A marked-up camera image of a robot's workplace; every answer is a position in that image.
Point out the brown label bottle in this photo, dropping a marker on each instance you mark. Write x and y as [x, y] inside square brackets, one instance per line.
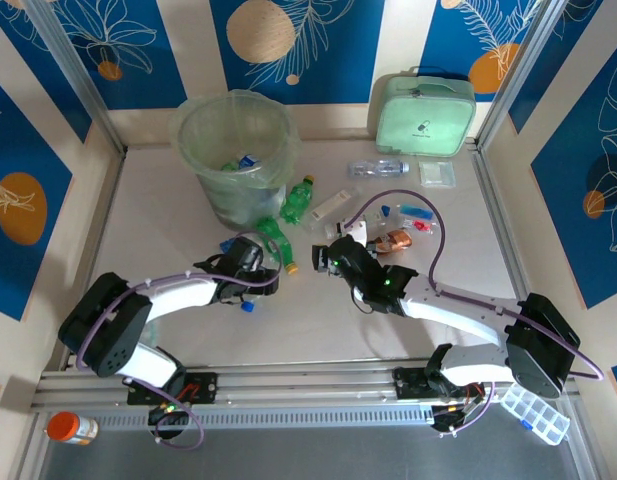
[395, 240]

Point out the crushed clear bottle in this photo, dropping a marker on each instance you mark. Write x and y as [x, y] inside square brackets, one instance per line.
[247, 306]

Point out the green bottle gold cap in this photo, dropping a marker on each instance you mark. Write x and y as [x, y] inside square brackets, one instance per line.
[229, 166]

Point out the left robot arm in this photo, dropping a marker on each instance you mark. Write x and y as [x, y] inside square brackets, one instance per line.
[178, 297]

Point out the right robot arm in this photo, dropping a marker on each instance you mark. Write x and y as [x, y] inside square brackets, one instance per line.
[458, 315]

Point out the green bin with liner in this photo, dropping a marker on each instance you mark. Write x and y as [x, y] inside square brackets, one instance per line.
[243, 200]

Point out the green plastic bin liner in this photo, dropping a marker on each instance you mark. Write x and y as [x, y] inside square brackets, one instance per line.
[233, 125]

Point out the crushed green Sprite bottle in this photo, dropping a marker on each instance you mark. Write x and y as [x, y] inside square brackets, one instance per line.
[298, 200]

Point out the clear water bottle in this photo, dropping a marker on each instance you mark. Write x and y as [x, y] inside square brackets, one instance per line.
[378, 169]

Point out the small clear zip bag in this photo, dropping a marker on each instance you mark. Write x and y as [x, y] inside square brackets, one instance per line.
[438, 174]

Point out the mint green zip bag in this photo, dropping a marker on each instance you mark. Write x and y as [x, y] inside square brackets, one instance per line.
[425, 120]

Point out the clear plastic organizer box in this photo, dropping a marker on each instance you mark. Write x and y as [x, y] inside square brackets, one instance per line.
[535, 414]

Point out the orange cap pill bottle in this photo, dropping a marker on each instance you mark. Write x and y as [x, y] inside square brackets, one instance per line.
[70, 427]

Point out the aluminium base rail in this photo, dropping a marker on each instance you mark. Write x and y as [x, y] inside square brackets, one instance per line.
[308, 385]

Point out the aluminium side rail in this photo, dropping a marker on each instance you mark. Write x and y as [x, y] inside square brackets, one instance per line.
[492, 200]
[103, 220]

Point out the aluminium frame post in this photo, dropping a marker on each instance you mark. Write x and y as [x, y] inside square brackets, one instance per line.
[520, 75]
[80, 75]

